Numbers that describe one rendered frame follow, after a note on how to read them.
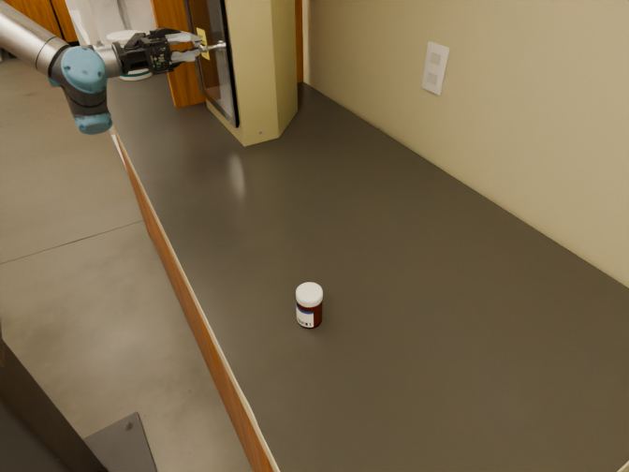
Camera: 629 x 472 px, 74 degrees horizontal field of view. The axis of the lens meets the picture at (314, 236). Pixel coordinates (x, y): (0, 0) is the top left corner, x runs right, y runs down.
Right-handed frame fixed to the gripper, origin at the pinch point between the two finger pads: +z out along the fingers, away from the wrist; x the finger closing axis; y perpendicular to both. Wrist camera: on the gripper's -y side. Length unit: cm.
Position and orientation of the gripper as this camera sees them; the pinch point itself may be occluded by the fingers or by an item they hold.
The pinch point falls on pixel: (197, 44)
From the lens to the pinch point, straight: 122.0
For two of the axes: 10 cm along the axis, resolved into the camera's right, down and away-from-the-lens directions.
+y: 5.1, 5.4, -6.7
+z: 8.6, -3.3, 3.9
